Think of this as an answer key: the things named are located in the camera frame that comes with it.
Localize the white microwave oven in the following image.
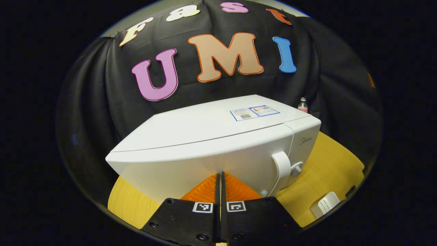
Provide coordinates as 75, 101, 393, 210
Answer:
105, 95, 322, 205

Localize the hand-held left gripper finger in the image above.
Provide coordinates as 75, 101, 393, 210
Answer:
141, 173, 221, 245
221, 172, 302, 244

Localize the black backdrop cloth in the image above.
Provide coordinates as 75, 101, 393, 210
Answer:
56, 0, 383, 205

